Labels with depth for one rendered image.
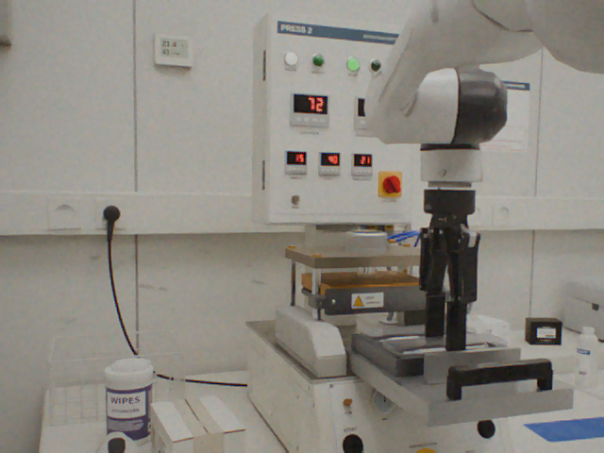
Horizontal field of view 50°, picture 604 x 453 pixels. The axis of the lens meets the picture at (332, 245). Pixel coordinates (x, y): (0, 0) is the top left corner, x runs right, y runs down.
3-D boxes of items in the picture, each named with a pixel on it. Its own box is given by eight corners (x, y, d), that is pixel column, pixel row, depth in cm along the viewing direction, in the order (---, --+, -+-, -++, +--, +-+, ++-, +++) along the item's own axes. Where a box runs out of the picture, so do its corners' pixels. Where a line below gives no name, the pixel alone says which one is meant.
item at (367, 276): (300, 293, 129) (301, 245, 129) (400, 289, 137) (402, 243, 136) (330, 309, 113) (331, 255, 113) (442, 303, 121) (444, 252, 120)
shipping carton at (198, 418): (150, 450, 118) (150, 402, 117) (221, 441, 123) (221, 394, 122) (164, 496, 101) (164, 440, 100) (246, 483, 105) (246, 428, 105)
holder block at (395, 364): (350, 348, 106) (351, 332, 105) (458, 340, 112) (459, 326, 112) (395, 377, 90) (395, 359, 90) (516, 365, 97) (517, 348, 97)
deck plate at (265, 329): (244, 325, 145) (245, 320, 144) (387, 316, 157) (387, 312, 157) (310, 384, 102) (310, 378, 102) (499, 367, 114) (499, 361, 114)
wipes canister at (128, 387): (104, 434, 125) (102, 358, 123) (150, 428, 128) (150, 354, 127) (106, 452, 117) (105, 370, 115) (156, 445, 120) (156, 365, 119)
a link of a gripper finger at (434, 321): (427, 296, 98) (426, 295, 99) (426, 342, 99) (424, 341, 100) (445, 295, 99) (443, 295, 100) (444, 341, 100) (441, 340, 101)
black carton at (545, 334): (524, 340, 190) (525, 316, 189) (554, 341, 190) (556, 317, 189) (529, 344, 184) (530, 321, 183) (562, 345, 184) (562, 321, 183)
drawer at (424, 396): (341, 369, 107) (342, 322, 106) (457, 359, 115) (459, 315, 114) (427, 434, 80) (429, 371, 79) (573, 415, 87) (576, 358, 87)
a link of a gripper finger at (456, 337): (464, 301, 94) (467, 302, 94) (463, 349, 95) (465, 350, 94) (446, 302, 93) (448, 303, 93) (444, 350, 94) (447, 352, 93)
